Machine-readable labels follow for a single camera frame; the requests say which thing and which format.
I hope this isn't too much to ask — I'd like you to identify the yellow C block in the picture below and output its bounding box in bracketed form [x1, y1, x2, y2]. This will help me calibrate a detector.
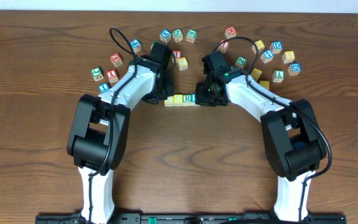
[164, 96, 174, 107]

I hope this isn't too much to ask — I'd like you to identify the yellow O block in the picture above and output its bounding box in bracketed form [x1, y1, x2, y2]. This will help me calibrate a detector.
[173, 95, 183, 106]

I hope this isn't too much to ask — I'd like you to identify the blue L block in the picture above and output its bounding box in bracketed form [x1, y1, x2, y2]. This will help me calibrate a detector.
[191, 93, 197, 106]

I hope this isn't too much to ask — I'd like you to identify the green R block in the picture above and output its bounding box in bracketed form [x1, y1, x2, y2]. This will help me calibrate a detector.
[183, 94, 192, 106]

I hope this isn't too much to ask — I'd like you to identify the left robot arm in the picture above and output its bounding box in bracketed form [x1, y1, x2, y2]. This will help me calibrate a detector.
[67, 42, 173, 223]

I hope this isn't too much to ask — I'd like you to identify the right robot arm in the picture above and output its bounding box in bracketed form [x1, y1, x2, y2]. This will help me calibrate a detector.
[195, 51, 332, 223]

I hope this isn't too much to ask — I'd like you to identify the yellow S block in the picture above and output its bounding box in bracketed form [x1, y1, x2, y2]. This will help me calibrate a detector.
[177, 57, 188, 71]

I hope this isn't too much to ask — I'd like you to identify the red I block left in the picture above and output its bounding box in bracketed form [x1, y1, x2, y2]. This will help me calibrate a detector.
[173, 50, 181, 59]

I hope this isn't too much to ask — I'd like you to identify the red i block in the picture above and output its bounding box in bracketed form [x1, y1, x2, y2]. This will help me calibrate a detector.
[218, 40, 229, 54]
[173, 50, 181, 59]

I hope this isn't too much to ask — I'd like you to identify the green Z block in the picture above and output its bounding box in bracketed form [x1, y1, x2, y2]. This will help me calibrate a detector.
[235, 56, 247, 69]

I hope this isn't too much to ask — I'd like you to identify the red I block right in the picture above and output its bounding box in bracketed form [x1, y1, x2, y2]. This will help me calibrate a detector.
[218, 40, 229, 54]

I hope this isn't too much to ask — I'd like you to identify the yellow Q block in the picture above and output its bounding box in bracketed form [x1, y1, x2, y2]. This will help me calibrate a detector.
[251, 68, 262, 82]

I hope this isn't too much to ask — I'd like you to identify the blue P block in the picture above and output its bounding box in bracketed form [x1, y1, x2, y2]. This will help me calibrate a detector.
[130, 39, 142, 53]

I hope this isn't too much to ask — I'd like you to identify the blue X block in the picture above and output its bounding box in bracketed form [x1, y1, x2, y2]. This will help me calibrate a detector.
[160, 29, 172, 44]

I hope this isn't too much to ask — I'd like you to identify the yellow K block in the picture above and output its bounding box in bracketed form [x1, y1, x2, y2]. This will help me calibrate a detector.
[259, 80, 270, 90]

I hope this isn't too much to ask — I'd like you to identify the green N block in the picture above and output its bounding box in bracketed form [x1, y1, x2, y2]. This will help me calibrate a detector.
[172, 29, 183, 42]

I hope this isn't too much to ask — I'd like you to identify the red Y block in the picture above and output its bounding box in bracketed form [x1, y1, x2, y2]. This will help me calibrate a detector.
[106, 70, 119, 83]

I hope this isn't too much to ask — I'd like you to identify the green B block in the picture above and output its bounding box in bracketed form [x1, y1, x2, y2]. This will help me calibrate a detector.
[186, 29, 198, 43]

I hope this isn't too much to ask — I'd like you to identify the blue T block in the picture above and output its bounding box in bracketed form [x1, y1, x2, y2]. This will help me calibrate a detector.
[98, 83, 111, 93]

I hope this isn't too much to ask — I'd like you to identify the red W block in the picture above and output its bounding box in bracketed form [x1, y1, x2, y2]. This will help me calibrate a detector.
[225, 26, 237, 39]

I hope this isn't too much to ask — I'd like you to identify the blue 5 block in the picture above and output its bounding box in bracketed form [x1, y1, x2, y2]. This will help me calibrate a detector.
[260, 50, 274, 63]

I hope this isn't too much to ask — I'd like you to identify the yellow M block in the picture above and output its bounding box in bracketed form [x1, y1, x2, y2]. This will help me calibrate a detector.
[252, 40, 265, 54]

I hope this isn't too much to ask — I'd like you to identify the green L block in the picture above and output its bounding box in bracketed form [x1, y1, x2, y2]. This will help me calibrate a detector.
[272, 70, 285, 83]

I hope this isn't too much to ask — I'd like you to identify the green J block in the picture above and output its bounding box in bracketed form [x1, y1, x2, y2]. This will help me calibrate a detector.
[91, 67, 103, 82]

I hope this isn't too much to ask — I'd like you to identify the blue D block upper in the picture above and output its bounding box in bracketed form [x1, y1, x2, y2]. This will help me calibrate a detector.
[269, 41, 283, 54]

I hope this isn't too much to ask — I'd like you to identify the blue d block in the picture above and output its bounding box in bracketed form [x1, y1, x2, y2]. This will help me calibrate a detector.
[288, 63, 301, 76]
[269, 41, 283, 54]

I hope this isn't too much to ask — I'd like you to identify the yellow 8 block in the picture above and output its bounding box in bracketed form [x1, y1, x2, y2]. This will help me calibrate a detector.
[282, 51, 295, 63]

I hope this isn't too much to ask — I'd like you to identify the blue D block lower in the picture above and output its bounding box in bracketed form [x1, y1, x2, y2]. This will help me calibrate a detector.
[288, 63, 301, 76]

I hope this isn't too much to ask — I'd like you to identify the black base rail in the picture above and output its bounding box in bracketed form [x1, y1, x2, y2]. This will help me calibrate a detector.
[35, 213, 347, 224]

